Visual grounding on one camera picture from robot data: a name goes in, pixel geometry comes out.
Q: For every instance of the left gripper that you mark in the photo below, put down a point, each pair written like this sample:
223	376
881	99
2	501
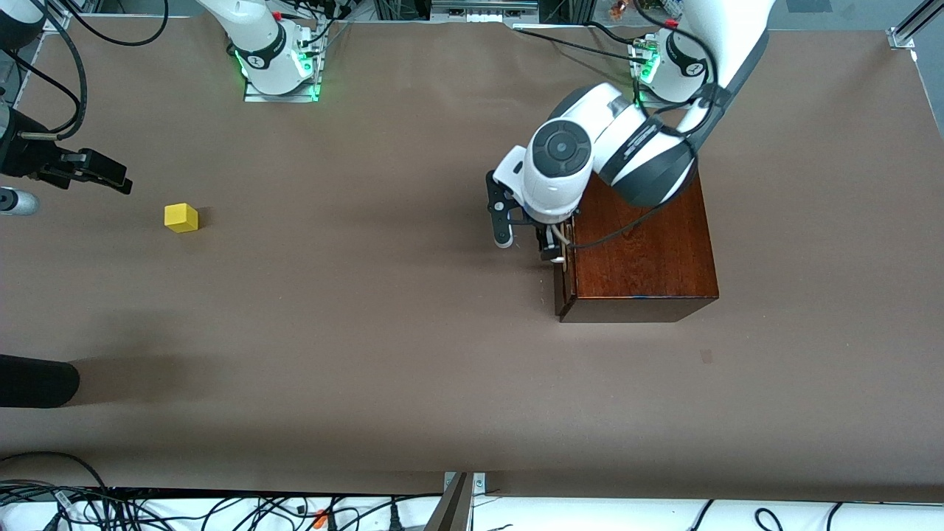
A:
546	240

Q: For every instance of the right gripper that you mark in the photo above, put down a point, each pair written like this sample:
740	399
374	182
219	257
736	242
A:
26	156

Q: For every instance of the yellow cube block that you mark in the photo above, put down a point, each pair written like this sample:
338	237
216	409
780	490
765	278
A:
181	217

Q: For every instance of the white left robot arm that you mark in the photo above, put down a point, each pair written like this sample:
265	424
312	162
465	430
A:
560	192

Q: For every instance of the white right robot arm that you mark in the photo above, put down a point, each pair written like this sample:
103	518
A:
258	44

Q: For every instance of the dark wooden cabinet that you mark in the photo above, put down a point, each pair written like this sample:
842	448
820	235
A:
649	265

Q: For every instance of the black ribbed cylinder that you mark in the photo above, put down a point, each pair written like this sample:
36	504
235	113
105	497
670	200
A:
37	381

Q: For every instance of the white power strip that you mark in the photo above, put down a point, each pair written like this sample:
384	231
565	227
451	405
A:
483	13

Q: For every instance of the aluminium frame corner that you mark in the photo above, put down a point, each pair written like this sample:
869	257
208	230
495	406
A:
74	9
903	35

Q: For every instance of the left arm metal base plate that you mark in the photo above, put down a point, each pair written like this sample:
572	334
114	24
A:
649	99

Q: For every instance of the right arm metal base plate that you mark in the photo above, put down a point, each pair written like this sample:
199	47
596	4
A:
280	97

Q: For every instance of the silver table edge bracket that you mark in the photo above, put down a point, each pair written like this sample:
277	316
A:
479	483

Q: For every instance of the dark slanted metal post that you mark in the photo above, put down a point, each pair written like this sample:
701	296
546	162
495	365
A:
451	512

